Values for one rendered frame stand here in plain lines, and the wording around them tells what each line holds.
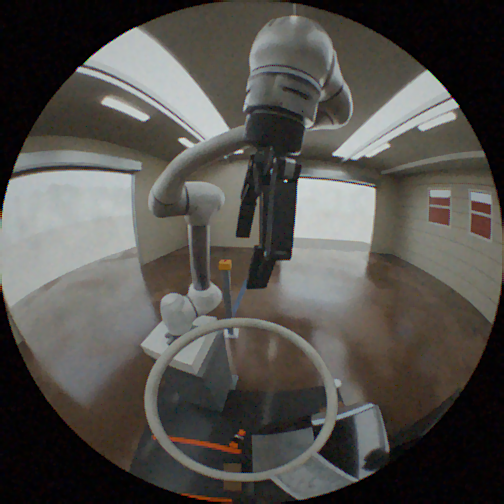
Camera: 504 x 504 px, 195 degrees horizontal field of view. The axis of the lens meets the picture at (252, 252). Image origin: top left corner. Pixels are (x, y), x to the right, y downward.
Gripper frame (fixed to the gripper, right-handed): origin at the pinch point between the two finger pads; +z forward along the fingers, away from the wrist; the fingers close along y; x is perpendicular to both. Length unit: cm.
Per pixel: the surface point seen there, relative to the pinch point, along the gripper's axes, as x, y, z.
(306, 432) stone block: 25, 47, 55
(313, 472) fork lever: 10, 51, 25
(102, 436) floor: -133, 97, 142
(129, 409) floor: -102, 49, 158
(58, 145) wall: -412, -248, -93
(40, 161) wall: -398, -178, -69
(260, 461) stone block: 5, 63, 70
